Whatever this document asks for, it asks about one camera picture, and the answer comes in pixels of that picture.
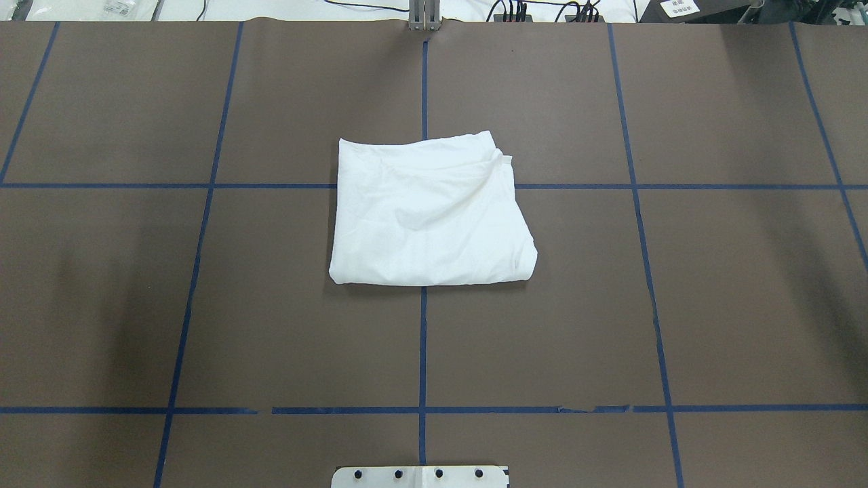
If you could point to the white long-sleeve printed shirt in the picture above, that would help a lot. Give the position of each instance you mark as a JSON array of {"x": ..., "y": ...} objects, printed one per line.
[{"x": 436, "y": 212}]

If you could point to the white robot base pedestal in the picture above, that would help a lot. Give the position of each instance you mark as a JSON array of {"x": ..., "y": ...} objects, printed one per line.
[{"x": 451, "y": 475}]

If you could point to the aluminium frame post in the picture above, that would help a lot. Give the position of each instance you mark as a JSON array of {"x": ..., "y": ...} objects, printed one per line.
[{"x": 424, "y": 15}]

